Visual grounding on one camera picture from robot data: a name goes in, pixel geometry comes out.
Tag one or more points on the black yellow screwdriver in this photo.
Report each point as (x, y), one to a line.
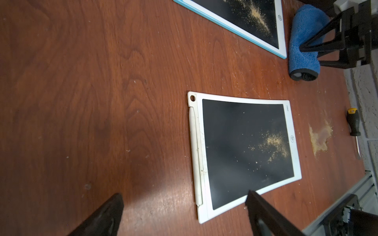
(353, 119)

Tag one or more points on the blue framed drawing tablet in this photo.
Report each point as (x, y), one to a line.
(260, 21)

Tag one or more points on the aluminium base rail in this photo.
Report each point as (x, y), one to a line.
(354, 214)

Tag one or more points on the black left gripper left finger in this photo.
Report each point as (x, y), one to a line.
(105, 221)

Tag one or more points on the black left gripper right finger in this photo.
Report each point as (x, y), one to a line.
(265, 220)

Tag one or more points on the large white drawing tablet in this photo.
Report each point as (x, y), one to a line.
(239, 145)

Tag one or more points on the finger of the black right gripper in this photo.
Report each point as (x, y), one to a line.
(332, 37)
(333, 63)

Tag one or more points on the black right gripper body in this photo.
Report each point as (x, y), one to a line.
(361, 35)

